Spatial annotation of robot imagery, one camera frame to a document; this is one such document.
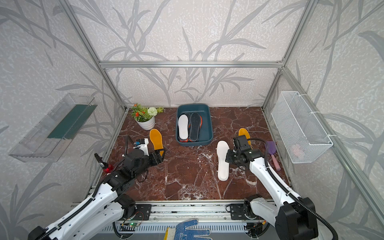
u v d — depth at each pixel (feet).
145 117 3.25
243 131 3.47
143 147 2.30
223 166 2.70
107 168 2.54
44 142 2.09
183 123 3.45
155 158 2.23
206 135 3.38
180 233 2.23
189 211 2.47
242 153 2.03
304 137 1.99
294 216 1.32
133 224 2.31
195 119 3.58
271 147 3.27
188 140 3.25
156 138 3.33
